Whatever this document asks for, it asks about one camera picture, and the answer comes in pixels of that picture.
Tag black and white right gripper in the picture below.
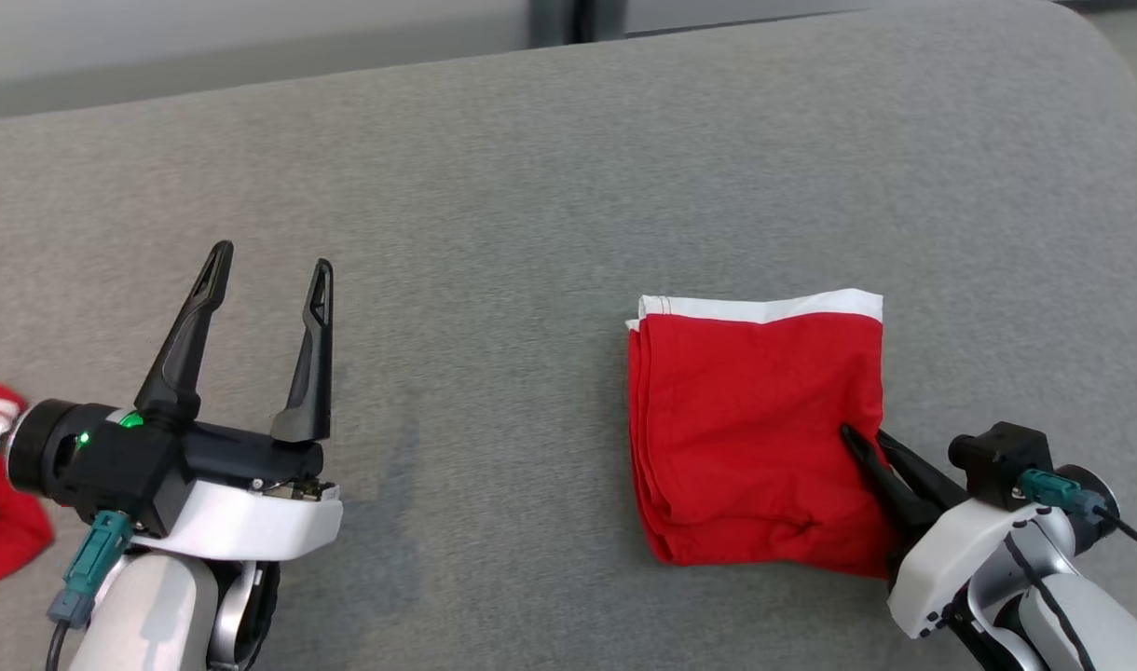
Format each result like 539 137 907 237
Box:
841 424 1078 640

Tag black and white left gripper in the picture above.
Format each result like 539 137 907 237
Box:
132 240 344 562

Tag red shorts with white trim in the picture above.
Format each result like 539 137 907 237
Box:
624 289 897 581

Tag red jersey with number 23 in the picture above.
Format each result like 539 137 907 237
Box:
0 379 55 590

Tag teal cable connector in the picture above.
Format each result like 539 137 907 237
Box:
1018 469 1108 518
47 510 133 627

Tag grey metal wall post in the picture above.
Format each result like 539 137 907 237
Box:
528 0 625 48

